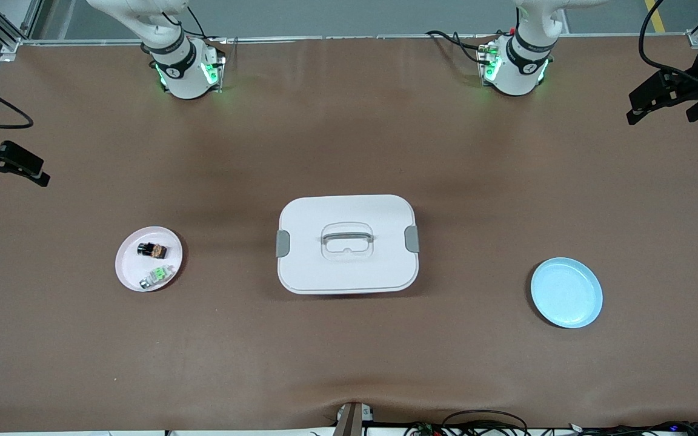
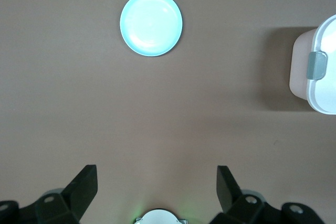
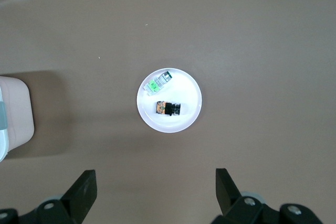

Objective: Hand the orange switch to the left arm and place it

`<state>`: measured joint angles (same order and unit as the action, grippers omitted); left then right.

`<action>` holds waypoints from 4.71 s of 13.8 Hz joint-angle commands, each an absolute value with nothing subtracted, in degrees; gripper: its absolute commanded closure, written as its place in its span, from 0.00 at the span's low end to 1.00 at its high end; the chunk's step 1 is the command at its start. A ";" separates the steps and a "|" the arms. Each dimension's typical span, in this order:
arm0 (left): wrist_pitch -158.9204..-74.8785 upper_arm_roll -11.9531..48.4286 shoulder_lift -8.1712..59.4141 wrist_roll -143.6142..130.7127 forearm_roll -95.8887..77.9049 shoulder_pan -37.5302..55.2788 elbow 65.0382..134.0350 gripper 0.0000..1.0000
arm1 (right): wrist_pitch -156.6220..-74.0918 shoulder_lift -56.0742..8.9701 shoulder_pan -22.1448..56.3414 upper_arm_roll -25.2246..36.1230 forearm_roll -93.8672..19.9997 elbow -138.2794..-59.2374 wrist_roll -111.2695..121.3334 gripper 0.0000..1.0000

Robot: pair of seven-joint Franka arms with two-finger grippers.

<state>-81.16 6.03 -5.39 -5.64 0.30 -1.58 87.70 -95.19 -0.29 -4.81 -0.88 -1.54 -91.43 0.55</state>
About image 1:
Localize black cable bundle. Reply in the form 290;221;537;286
404;421;698;436

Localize black right base cable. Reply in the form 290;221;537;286
164;5;209;41

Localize brown table cover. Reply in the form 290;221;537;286
0;35;698;434

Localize pink round plate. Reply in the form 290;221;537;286
115;226;184;292

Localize black looped cable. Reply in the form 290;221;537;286
440;410;529;436

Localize black left base cables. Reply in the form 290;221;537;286
425;28;496;65

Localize white lidded box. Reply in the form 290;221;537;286
276;194;420;296

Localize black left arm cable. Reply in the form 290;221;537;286
638;0;698;78

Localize light blue round plate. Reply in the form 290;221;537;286
530;257;603;329

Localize brown camera mount bracket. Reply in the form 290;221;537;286
333;401;375;436

